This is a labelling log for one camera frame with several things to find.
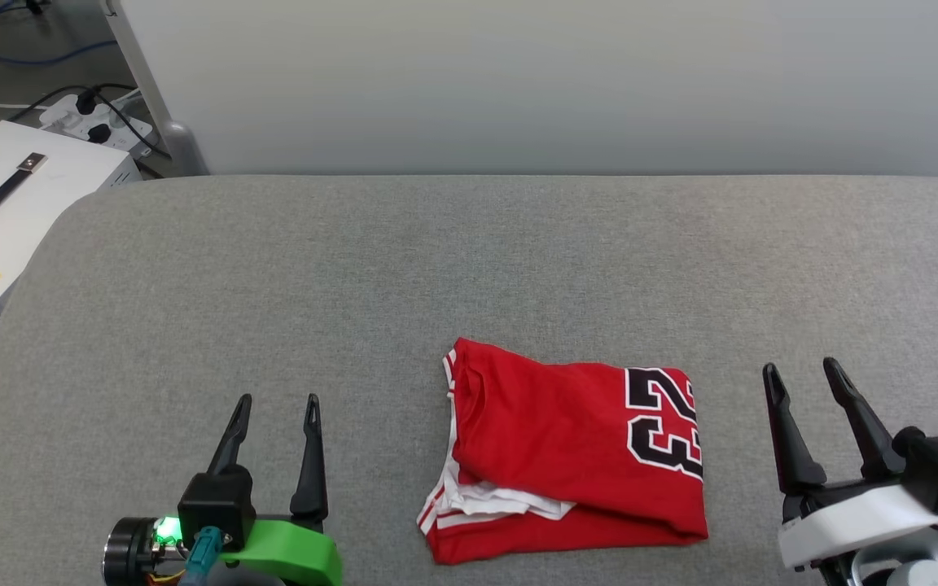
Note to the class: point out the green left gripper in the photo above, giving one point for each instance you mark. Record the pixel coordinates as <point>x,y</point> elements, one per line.
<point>290,549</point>

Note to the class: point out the white power strip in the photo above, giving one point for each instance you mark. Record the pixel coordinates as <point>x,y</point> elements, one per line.
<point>125,130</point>

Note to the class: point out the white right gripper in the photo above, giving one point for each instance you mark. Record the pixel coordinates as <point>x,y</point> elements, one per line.
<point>860,517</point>

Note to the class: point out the white partition screen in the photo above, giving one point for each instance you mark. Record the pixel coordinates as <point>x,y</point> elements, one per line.
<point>518,81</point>

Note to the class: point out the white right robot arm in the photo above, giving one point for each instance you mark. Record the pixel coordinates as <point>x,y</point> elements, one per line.
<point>909,570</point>

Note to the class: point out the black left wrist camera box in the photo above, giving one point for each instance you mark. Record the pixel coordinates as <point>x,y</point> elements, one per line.
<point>216,509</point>

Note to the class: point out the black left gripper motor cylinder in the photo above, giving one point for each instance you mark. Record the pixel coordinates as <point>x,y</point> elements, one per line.
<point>131,549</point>

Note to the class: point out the red white basketball jersey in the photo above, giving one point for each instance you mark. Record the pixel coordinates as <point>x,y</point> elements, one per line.
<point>567,464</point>

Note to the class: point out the white equipment case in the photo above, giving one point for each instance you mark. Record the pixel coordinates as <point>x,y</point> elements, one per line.
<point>46,203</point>

